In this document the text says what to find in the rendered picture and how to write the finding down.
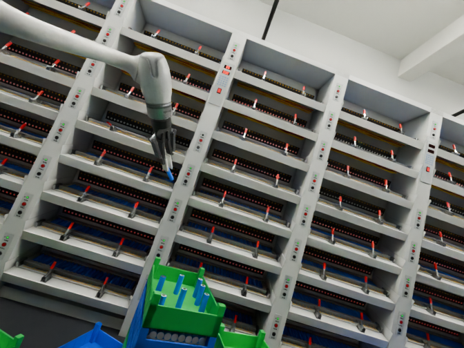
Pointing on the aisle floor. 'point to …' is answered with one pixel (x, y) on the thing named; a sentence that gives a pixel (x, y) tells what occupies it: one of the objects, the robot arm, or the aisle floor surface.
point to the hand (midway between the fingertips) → (166, 162)
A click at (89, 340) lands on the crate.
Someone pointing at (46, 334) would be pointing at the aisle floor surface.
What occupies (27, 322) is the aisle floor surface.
